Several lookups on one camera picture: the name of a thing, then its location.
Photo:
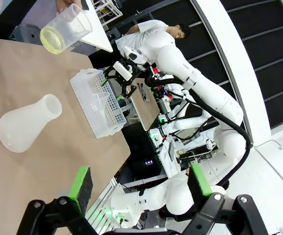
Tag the person's right hand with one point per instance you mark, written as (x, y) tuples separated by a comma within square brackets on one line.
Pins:
[(66, 4)]

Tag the person in black T-shirt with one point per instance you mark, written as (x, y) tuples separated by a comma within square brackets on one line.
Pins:
[(2, 29)]

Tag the white electronics box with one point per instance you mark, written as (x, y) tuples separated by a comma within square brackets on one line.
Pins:
[(167, 159)]

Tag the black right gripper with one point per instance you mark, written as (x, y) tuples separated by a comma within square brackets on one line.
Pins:
[(137, 69)]

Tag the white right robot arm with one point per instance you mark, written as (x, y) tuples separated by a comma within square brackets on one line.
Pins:
[(217, 98)]

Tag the brown clipboard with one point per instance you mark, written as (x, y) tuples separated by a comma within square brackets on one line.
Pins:
[(145, 110)]

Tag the large white table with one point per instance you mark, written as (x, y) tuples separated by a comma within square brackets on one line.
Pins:
[(96, 29)]

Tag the person in white T-shirt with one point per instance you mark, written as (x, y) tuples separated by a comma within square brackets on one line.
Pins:
[(146, 31)]

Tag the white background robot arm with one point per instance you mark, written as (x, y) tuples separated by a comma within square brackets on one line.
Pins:
[(185, 122)]

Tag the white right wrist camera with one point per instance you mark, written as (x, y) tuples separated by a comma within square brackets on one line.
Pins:
[(122, 69)]

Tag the clear plastic beaker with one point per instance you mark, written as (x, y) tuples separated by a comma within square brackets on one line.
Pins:
[(65, 29)]

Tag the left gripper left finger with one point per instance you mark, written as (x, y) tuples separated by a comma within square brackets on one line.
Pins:
[(80, 188)]

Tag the clear plastic funnel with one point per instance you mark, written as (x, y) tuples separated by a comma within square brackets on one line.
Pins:
[(101, 102)]

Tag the translucent white Erlenmeyer flask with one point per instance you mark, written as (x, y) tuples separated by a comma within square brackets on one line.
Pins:
[(21, 127)]

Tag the white perforated plastic basket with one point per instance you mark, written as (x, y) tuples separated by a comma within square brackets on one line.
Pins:
[(87, 98)]

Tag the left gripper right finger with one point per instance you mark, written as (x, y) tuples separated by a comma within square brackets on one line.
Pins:
[(199, 181)]

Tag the black tool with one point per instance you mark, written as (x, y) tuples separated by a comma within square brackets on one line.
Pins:
[(142, 93)]

